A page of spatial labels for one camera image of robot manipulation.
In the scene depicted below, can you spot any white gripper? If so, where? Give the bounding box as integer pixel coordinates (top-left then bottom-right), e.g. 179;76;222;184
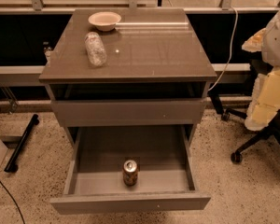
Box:
242;10;280;131

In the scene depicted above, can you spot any orange soda can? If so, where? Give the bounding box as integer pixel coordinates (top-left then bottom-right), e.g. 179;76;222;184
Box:
123;160;138;186

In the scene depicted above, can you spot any grey drawer cabinet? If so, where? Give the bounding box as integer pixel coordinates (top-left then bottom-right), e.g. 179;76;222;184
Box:
39;8;216;141

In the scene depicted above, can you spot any closed grey top drawer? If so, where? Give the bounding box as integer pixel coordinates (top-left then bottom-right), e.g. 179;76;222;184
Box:
51;99;206;127

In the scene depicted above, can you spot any open grey middle drawer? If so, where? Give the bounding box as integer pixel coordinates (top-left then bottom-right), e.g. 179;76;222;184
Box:
50;125;210;215

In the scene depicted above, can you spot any black office chair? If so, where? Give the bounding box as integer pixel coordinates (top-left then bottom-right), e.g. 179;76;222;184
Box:
221;60;280;163

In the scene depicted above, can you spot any white paper bowl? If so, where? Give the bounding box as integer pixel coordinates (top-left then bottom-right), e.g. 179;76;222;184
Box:
88;12;121;32

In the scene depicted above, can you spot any clear plastic water bottle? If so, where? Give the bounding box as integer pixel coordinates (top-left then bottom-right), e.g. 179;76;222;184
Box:
85;32;107;67

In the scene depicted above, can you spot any small bottle behind cabinet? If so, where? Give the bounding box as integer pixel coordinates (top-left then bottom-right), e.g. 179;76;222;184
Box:
43;42;52;63

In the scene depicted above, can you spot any black metal bar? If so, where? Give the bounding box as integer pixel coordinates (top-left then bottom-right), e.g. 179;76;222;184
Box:
4;114;39;173

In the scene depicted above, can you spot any white hanging cable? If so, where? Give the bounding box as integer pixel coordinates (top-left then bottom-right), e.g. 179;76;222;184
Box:
207;7;239;92

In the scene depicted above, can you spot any black floor cable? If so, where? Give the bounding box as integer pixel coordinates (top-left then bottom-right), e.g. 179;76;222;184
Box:
0;167;27;224

